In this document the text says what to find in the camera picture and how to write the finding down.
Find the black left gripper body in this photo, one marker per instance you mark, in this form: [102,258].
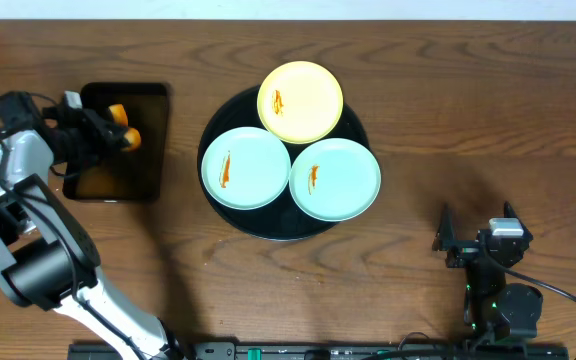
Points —
[90,130]

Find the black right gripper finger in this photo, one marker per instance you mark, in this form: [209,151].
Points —
[444,238]
[509,212]

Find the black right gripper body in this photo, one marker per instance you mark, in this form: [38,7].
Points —
[464,253]

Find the orange sponge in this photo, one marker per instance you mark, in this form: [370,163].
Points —
[131,138]

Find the light green plate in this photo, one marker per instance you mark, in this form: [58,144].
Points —
[245,168]
[335,179]

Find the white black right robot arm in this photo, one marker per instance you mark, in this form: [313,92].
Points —
[497,310]

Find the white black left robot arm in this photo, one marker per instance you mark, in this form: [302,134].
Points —
[47,259]

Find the black rectangular water tray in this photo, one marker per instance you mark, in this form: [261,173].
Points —
[133,176]

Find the yellow plate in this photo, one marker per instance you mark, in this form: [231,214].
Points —
[300,102]

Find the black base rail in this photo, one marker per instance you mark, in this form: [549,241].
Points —
[411,351]

